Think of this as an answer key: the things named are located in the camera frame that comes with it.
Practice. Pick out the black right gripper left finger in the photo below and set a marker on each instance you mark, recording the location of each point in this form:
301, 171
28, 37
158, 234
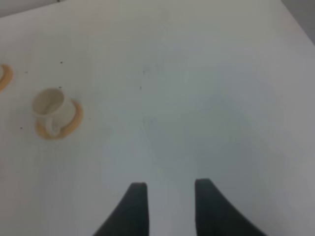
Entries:
131, 215

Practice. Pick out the white teacup on right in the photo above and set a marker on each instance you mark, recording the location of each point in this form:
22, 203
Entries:
54, 110

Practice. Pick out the orange saucer on right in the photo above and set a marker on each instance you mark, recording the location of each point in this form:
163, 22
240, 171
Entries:
67, 130

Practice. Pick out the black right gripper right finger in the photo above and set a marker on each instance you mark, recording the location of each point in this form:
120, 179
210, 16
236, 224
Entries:
216, 216

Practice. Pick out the orange saucer near teapot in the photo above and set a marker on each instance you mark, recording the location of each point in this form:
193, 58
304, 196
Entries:
6, 75

